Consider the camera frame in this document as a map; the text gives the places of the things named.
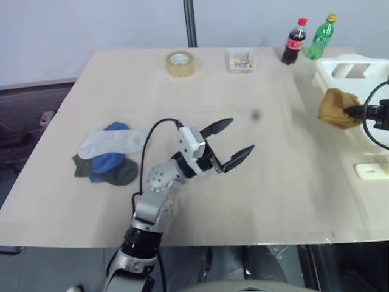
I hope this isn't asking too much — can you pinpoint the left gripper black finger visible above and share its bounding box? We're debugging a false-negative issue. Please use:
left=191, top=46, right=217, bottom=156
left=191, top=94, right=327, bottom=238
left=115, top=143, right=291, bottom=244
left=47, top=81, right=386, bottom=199
left=199, top=117, right=235, bottom=139
left=217, top=144, right=255, bottom=175

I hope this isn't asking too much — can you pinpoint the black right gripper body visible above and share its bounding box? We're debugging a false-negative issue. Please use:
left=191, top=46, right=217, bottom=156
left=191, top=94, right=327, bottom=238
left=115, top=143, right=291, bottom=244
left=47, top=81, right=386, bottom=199
left=361, top=99, right=389, bottom=131

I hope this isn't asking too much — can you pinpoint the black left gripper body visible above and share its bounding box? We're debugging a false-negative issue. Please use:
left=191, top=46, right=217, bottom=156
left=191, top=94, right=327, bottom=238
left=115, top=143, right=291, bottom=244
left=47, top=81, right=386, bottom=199
left=196, top=145, right=228, bottom=175

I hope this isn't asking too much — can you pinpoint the mustard yellow sock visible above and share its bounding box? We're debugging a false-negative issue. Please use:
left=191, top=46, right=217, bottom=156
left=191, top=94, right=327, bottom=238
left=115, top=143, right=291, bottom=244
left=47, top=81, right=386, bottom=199
left=317, top=88, right=360, bottom=131

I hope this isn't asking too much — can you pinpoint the white plastic basket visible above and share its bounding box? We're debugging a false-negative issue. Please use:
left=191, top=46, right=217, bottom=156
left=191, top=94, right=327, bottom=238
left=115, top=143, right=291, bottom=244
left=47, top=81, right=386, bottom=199
left=312, top=54, right=389, bottom=153

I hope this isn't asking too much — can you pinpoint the clear plastic box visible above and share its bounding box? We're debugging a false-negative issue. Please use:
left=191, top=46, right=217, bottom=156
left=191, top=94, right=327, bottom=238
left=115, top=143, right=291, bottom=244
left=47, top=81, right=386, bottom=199
left=225, top=47, right=258, bottom=74

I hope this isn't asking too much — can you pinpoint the beige packing tape roll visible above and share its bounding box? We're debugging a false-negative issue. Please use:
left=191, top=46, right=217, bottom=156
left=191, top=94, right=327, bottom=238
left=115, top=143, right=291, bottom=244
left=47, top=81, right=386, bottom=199
left=165, top=50, right=196, bottom=78

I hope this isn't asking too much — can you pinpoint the green soda bottle yellow cap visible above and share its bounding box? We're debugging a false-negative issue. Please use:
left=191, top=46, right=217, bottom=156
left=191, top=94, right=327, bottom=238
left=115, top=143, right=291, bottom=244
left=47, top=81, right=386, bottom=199
left=305, top=13, right=338, bottom=60

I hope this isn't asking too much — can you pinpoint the dark green sock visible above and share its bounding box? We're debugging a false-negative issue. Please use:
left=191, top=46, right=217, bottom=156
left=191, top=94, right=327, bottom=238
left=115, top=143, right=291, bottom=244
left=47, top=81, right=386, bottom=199
left=72, top=153, right=139, bottom=186

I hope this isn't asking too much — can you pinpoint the cola bottle red cap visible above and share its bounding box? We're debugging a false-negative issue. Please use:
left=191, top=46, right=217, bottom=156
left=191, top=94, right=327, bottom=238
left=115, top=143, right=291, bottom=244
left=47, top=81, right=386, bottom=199
left=281, top=17, right=309, bottom=65

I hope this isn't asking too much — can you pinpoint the blue sock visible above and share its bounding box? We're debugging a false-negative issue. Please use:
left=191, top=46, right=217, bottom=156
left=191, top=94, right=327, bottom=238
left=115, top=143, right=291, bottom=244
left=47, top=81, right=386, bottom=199
left=89, top=121, right=131, bottom=184

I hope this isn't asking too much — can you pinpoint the grey metal pole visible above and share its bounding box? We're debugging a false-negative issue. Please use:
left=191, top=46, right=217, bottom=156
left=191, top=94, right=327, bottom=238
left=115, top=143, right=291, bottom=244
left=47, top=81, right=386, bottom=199
left=183, top=0, right=198, bottom=48

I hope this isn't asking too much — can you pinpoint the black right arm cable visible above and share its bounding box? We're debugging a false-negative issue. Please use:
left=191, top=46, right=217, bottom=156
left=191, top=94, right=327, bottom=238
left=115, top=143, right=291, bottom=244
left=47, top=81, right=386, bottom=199
left=363, top=78, right=389, bottom=152

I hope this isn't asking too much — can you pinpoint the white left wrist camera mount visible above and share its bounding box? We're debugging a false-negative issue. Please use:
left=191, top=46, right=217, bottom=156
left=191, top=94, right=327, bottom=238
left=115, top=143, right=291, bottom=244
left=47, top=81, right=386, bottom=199
left=177, top=126, right=209, bottom=177

